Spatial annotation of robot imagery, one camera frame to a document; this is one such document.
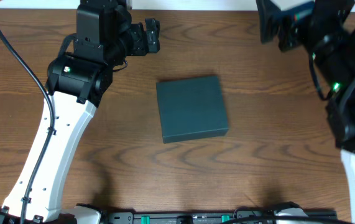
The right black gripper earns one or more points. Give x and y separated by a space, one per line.
299 17

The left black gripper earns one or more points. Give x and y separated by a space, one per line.
152 35

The dark green box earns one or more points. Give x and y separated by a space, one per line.
191 109

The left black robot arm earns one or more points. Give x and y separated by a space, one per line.
76 81

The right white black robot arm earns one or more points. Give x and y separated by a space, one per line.
318 27

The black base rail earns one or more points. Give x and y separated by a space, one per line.
199 217

